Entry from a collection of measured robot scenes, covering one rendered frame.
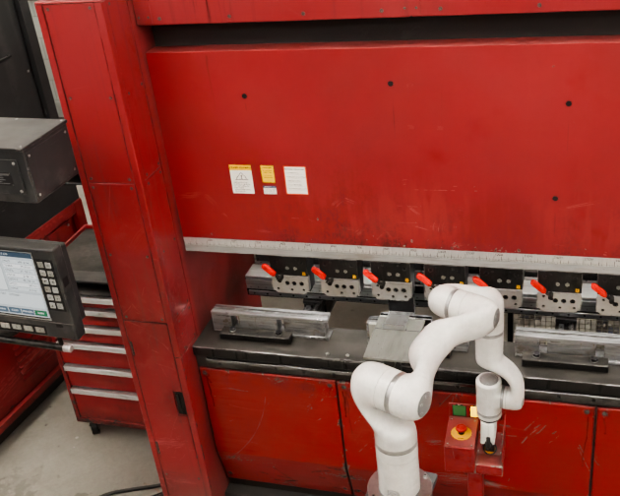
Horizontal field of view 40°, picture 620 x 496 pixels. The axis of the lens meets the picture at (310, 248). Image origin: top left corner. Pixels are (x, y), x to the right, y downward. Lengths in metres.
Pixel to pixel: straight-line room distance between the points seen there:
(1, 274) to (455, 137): 1.60
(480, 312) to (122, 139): 1.36
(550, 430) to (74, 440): 2.46
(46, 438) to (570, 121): 3.12
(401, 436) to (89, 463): 2.38
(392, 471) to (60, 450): 2.48
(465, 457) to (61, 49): 1.95
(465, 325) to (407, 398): 0.33
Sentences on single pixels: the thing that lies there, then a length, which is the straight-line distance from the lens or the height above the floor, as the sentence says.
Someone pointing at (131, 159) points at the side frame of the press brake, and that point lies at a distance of 3.03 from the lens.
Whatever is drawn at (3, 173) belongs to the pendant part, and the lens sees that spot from 2.85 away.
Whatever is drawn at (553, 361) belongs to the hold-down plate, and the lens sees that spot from 3.22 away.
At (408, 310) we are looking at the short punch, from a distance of 3.26.
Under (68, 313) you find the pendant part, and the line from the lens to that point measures 2.98.
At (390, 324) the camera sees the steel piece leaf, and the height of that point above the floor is 1.00.
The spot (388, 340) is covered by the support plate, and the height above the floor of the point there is 1.00.
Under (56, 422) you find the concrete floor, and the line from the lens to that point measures 4.79.
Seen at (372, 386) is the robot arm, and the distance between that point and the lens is 2.31.
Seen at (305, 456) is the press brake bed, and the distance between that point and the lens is 3.69.
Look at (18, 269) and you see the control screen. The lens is 3.00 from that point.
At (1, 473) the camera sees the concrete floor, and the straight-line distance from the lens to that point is 4.61.
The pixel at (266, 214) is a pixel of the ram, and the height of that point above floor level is 1.44.
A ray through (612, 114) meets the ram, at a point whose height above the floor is 1.84.
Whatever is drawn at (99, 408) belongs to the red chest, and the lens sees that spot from 4.41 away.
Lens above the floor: 2.84
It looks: 29 degrees down
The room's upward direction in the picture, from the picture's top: 7 degrees counter-clockwise
